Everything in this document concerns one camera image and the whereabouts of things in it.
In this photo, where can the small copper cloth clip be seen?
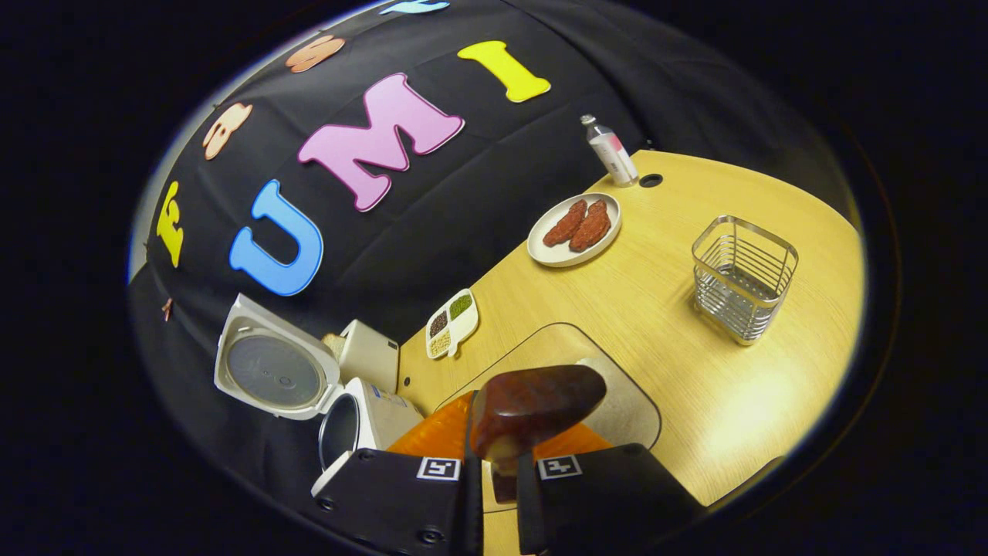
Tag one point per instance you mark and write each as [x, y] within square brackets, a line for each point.
[167, 309]

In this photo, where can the white toaster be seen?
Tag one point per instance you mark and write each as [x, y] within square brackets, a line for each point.
[370, 355]

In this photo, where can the toasted bread slice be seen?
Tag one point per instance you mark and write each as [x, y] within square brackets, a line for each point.
[333, 346]

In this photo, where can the white rice cooker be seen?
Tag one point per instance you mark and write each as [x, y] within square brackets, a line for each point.
[378, 417]

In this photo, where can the brown wooden spoon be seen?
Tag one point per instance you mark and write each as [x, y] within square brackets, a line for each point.
[532, 401]

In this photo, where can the round white plate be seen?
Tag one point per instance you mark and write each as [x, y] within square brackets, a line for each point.
[548, 255]

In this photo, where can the clear bottle pink label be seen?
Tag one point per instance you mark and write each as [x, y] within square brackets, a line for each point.
[614, 154]

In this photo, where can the white divided bean dish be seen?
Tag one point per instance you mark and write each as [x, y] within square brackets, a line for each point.
[451, 318]

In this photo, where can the clear glass dish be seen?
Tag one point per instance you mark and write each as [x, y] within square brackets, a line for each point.
[532, 344]

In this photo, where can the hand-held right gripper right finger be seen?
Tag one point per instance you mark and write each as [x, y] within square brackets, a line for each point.
[526, 510]

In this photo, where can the brown meat piece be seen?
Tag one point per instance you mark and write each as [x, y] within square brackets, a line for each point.
[565, 224]
[591, 228]

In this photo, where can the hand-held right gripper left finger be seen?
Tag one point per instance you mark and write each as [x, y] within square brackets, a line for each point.
[472, 510]

